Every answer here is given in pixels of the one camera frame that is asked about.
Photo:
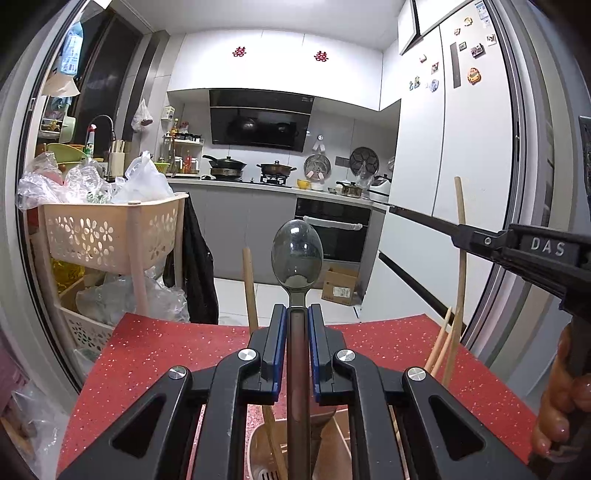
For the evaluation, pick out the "dark translucent spoon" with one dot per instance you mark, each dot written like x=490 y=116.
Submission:
x=297 y=258

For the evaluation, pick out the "clear plastic bags in rack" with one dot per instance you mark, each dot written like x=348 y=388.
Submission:
x=124 y=300

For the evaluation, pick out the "black built-in oven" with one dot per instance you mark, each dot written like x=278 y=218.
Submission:
x=337 y=240

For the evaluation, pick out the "white plastic bag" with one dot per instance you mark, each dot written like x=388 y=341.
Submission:
x=143 y=182

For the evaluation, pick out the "person's right hand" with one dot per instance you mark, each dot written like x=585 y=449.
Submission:
x=554 y=406

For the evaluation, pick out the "cardboard box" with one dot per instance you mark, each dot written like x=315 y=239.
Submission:
x=339 y=286

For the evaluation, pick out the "green basin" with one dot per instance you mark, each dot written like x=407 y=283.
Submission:
x=64 y=152

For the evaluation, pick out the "black range hood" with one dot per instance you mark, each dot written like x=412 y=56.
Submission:
x=258 y=122

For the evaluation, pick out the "black wok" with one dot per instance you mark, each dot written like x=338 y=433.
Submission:
x=226 y=164

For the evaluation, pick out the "grey base cabinets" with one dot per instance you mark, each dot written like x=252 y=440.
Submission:
x=244 y=230

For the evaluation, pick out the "hanging plastic bag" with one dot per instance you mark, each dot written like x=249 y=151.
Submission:
x=142 y=117

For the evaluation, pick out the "yellow oil bottle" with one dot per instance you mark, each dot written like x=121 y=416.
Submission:
x=67 y=277

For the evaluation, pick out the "black kitchen faucet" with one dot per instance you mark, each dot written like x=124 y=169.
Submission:
x=102 y=117

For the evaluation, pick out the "white wall cabinets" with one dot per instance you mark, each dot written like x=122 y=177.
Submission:
x=277 y=69

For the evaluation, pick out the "small metal lidded pot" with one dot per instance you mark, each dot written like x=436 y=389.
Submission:
x=350 y=190

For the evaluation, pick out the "beige plastic storage rack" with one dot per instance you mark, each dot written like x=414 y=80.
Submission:
x=92 y=235

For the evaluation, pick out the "white rice cooker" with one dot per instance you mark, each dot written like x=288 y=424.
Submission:
x=381 y=189

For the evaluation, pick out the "clear crumpled plastic bags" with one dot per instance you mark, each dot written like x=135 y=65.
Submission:
x=64 y=184

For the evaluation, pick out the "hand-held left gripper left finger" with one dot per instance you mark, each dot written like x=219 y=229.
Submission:
x=278 y=350

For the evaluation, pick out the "blue hanging bag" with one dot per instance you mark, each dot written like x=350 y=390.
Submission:
x=71 y=48

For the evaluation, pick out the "black hanging jacket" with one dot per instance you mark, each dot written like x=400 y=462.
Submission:
x=198 y=277

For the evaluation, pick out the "red paper decoration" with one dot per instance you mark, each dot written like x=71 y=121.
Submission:
x=239 y=51
x=321 y=56

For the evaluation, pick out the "black multi-hole pan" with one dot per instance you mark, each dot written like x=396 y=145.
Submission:
x=364 y=160

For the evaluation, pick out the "plastic bag with food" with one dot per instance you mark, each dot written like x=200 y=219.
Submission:
x=37 y=429

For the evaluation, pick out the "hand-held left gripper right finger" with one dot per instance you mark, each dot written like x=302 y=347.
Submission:
x=316 y=350

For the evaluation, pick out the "white refrigerator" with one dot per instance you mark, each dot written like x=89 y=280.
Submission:
x=438 y=161

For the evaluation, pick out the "brown cooking pot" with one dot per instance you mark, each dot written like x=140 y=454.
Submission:
x=276 y=170

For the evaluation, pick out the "group of fridge magnets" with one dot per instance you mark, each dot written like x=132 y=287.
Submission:
x=473 y=74

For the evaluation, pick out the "round metal strainer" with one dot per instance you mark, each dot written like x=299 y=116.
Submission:
x=316 y=166

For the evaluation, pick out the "white seasoning rack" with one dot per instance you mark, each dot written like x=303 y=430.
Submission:
x=182 y=147

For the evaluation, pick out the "beige plastic utensil holder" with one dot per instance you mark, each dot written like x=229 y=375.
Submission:
x=330 y=461

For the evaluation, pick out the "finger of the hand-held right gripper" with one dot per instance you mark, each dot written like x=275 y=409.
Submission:
x=475 y=240

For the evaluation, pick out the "yellow bowl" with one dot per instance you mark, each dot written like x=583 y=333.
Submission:
x=303 y=184

